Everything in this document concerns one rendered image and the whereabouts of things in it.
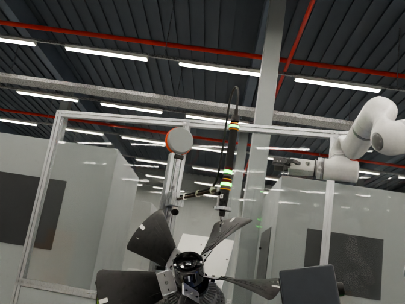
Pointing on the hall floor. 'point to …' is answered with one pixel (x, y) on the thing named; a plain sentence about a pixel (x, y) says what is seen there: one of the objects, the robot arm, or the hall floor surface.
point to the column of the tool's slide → (167, 192)
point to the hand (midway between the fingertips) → (276, 164)
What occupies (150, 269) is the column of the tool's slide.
